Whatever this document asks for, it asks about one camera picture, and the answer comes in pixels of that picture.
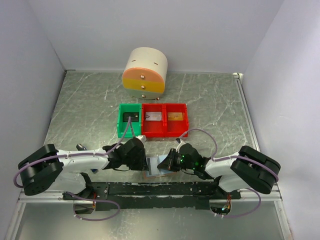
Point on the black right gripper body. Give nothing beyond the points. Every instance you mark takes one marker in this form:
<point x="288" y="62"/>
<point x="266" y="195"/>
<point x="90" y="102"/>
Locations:
<point x="180" y="163"/>

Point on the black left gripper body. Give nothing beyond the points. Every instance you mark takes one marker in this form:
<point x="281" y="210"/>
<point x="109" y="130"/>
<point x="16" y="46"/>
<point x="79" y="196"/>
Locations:
<point x="137" y="162"/>

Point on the tan leather card holder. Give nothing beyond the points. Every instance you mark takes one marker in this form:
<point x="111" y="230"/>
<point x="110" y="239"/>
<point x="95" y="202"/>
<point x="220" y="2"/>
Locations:
<point x="162" y="173"/>

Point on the silver crest card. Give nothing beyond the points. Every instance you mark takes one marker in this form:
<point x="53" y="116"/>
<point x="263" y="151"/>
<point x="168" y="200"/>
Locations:
<point x="153" y="116"/>

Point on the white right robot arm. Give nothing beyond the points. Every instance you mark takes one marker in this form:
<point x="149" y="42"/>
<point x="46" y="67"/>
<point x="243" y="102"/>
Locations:
<point x="247" y="168"/>

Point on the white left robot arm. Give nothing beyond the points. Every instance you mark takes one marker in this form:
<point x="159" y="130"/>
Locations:
<point x="53" y="169"/>

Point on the card with magnetic stripe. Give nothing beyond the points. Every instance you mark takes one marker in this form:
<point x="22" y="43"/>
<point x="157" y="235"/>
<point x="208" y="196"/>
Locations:
<point x="152" y="163"/>

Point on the black credit card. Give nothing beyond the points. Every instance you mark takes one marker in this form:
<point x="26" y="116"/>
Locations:
<point x="133" y="116"/>

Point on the gold credit card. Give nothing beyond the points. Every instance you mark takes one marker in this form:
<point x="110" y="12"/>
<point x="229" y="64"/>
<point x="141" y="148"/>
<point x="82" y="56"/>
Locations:
<point x="175" y="116"/>

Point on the right red plastic bin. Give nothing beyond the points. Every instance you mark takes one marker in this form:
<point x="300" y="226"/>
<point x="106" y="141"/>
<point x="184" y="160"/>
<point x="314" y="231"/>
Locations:
<point x="174" y="129"/>

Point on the red plastic bin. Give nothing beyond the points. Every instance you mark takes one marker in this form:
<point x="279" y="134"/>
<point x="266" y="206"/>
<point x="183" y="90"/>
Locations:
<point x="174" y="129"/>
<point x="152" y="129"/>

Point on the middle red plastic bin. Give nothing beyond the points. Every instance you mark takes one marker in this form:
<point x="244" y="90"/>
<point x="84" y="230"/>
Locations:
<point x="152" y="129"/>

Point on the green plastic bin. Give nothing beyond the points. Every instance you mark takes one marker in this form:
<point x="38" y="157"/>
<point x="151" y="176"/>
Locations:
<point x="133" y="128"/>

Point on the blue black lighter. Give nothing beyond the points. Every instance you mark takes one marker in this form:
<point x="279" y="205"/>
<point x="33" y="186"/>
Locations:
<point x="80" y="147"/>

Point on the round cream drawer cabinet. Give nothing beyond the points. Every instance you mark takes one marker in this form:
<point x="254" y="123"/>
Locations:
<point x="145" y="73"/>

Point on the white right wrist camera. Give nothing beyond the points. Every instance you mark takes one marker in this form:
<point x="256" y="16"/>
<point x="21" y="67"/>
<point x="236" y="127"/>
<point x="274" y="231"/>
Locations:
<point x="180" y="144"/>

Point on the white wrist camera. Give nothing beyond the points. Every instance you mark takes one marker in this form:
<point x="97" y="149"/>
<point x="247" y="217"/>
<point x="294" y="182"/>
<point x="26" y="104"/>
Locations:
<point x="180" y="144"/>
<point x="142" y="138"/>

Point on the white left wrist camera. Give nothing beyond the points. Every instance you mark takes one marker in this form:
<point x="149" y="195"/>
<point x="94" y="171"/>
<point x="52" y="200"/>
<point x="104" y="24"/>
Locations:
<point x="142" y="138"/>

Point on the aluminium frame rail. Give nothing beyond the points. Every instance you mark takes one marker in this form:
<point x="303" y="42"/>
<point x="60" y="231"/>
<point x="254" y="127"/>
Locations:
<point x="32" y="197"/>

